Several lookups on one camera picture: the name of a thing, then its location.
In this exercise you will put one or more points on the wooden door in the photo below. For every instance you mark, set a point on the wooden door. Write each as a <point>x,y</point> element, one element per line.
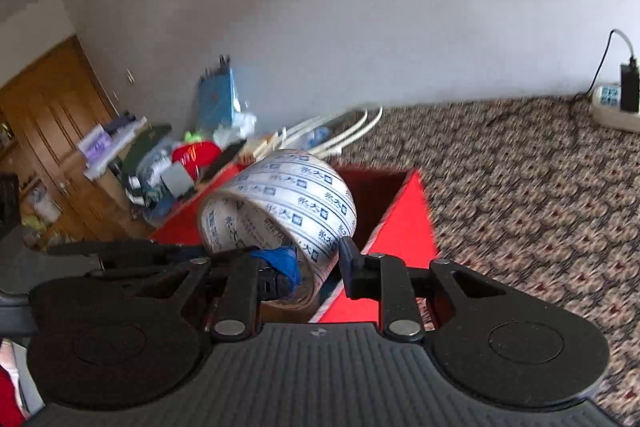
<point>50,122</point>

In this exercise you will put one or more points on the dark green cloth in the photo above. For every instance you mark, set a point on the dark green cloth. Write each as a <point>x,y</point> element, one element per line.
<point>145,144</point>

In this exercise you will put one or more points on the red cloth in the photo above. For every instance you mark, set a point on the red cloth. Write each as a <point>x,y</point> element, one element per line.
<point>195,154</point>

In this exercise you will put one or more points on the white power strip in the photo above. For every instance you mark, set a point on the white power strip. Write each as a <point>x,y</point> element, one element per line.
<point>607,109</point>

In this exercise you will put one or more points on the white plastic bag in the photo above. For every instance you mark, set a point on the white plastic bag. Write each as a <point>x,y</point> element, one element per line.
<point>235,127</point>

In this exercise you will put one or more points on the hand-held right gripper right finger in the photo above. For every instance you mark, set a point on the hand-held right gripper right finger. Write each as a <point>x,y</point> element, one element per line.
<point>351,274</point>

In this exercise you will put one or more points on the blue packet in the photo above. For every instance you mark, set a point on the blue packet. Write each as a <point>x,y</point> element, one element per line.
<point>216,97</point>

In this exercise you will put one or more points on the red cardboard box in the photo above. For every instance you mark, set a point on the red cardboard box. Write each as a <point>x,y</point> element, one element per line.
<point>405,227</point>

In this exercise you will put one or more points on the small grey box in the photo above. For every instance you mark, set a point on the small grey box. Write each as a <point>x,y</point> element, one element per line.
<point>176,181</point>

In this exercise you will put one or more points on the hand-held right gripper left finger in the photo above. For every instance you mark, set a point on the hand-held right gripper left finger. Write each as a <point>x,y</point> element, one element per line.
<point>280,261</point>

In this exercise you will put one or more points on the white printed tape roll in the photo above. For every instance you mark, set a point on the white printed tape roll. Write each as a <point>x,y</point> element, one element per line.
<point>300,197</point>

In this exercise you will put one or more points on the black charger plug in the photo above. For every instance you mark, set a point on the black charger plug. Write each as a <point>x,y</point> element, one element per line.
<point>630,87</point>

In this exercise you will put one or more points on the purple and white box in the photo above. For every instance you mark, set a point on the purple and white box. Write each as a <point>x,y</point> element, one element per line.
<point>107,144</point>

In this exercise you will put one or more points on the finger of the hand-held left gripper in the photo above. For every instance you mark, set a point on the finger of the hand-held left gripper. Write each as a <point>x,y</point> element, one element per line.
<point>120,249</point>

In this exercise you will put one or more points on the patterned brown blanket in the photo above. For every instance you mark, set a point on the patterned brown blanket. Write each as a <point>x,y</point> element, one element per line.
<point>525,207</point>

